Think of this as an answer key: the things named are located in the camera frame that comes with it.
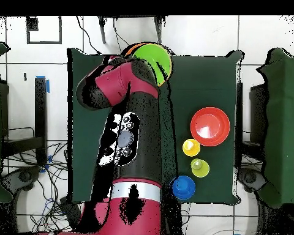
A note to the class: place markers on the large orange bowl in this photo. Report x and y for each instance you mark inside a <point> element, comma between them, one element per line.
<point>132,49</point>

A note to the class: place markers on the large green bowl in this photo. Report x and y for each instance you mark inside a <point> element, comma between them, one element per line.
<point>154,58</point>

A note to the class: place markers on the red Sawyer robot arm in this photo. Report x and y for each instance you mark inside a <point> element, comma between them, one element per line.
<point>137,80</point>

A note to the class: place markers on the black metal stand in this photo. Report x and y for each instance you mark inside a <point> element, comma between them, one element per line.
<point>41,110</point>

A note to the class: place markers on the dark green tablecloth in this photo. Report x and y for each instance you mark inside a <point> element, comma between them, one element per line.
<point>205,80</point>

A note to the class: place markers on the yellow cup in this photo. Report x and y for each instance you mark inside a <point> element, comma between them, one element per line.
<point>191,147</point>

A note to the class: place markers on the wide red-orange bowl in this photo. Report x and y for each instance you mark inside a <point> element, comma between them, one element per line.
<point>210,126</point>

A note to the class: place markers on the lime yellow-green cup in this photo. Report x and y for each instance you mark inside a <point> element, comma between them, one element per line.
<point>201,169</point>

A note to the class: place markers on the blue bowl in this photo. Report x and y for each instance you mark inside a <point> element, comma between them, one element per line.
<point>185,187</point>

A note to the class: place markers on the black power strip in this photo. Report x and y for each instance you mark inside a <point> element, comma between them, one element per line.
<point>69,213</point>

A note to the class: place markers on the black camera stand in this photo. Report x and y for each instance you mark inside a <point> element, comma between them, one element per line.
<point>103,29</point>

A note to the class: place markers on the black square frame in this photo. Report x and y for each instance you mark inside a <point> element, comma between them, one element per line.
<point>31,24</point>

